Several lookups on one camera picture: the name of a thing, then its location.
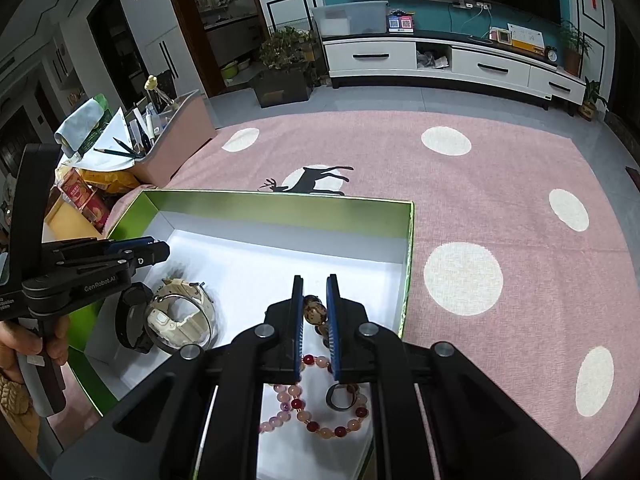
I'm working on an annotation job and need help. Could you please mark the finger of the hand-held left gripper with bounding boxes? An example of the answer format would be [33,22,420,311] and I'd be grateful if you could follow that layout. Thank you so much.
[117,241,171,277]
[44,236,157,261]

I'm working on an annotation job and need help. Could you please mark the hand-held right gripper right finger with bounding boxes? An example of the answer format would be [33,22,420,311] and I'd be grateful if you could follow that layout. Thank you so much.
[326,274,581,480]

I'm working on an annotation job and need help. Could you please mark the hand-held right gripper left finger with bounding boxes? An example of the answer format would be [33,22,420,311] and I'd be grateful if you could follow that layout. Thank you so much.
[52,275,307,480]

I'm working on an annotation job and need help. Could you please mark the brown bead bracelet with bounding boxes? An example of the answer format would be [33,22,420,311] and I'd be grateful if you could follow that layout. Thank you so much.
[302,294,333,348]

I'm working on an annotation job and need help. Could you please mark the green cardboard box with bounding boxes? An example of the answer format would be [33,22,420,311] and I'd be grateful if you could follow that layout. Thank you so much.
[67,189,416,480]

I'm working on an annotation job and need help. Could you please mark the beige wristwatch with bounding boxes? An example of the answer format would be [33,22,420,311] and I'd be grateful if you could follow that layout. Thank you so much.
[144,277,218,356]

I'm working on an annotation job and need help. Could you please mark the person's left hand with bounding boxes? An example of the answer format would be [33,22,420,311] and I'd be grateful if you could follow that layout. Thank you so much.
[0,316,70,382]

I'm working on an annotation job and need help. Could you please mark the red snack packet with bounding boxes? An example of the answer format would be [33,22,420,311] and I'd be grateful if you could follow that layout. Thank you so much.
[57,167,113,233]

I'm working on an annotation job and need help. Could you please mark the yellow snack packet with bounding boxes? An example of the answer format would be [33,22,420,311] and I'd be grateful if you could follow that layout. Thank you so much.
[80,167,141,193]

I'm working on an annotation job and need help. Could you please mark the black wristwatch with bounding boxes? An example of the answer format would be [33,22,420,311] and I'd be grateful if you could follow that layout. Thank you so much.
[115,282,156,355]

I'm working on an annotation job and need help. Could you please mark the grey rolled cloth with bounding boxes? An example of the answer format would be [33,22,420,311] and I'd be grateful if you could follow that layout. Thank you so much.
[54,97,108,153]

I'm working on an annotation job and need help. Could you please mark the green packet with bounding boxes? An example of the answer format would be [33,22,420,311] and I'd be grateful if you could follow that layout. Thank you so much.
[77,94,113,153]

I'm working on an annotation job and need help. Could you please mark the white paper sheets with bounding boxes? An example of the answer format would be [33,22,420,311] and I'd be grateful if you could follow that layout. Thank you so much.
[75,108,136,171]

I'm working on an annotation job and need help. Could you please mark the pink desk organizer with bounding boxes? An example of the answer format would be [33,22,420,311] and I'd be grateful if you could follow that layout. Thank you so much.
[80,89,218,186]

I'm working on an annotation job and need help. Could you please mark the large plant in black planter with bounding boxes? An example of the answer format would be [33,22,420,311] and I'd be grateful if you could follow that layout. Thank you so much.
[252,26,321,108]

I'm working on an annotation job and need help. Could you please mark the pink dotted blanket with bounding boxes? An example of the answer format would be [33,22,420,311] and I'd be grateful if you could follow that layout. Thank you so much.
[65,110,640,480]

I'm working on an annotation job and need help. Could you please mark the white tv cabinet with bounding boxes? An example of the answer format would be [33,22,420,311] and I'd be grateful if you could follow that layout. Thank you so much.
[320,30,588,111]

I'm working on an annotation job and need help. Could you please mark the clear storage bin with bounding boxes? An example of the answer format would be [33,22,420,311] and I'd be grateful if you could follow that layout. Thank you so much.
[311,1,390,38]

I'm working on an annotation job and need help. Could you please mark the small floor potted plant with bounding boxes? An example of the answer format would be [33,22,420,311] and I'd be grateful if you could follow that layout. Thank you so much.
[580,77,608,122]

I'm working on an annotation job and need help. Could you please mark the desk calendar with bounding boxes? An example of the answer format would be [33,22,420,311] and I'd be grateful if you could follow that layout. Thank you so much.
[507,23,545,53]

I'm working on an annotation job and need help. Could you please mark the potted plant in brown pot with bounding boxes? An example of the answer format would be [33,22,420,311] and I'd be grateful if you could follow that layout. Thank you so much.
[559,20,593,77]

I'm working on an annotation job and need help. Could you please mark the dark ring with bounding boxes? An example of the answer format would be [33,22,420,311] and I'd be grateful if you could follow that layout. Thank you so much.
[325,384,358,413]

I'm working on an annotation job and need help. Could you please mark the light pink bead bracelet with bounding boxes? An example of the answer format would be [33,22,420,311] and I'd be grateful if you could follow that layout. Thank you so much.
[259,382,306,434]

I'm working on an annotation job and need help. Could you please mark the red and pink bead bracelet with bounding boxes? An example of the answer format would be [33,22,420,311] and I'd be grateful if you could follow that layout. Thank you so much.
[297,354,371,437]

